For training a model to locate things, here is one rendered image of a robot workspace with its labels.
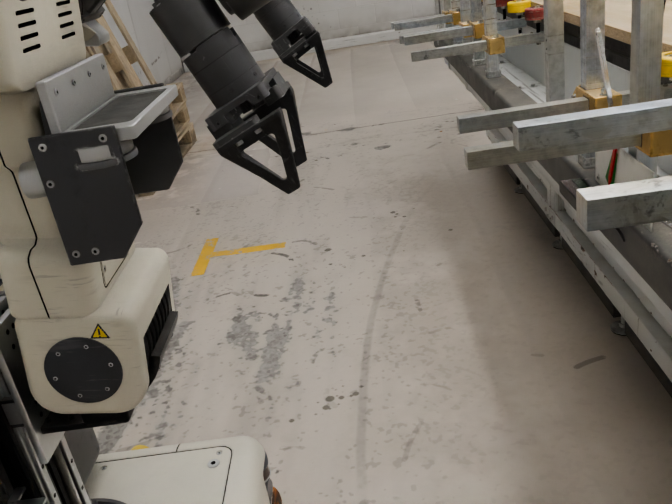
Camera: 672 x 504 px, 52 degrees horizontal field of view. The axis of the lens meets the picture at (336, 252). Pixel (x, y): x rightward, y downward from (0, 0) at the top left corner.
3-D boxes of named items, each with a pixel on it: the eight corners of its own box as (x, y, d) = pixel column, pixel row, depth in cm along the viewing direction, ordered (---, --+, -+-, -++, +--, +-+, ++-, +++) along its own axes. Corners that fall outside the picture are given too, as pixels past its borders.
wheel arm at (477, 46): (412, 64, 224) (411, 51, 223) (411, 63, 228) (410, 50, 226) (546, 44, 221) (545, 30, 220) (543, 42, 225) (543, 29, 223)
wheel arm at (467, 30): (405, 48, 246) (403, 36, 245) (404, 47, 250) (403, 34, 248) (526, 29, 243) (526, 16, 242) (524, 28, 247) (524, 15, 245)
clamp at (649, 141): (650, 158, 105) (651, 126, 103) (617, 135, 117) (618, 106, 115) (687, 152, 104) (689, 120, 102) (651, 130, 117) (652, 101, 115)
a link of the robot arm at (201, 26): (151, 2, 66) (134, 4, 60) (208, -40, 64) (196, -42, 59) (195, 64, 68) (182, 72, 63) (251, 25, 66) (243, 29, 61)
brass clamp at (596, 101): (591, 125, 128) (591, 98, 126) (569, 109, 140) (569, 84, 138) (625, 120, 128) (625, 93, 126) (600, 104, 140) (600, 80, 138)
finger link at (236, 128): (326, 158, 68) (273, 77, 66) (323, 178, 62) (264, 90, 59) (271, 193, 70) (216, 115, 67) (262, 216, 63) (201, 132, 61)
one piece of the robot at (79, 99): (36, 273, 83) (-30, 96, 74) (104, 196, 108) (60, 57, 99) (165, 254, 82) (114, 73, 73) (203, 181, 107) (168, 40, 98)
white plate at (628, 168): (648, 232, 109) (650, 172, 105) (593, 180, 132) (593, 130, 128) (652, 231, 109) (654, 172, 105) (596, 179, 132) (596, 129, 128)
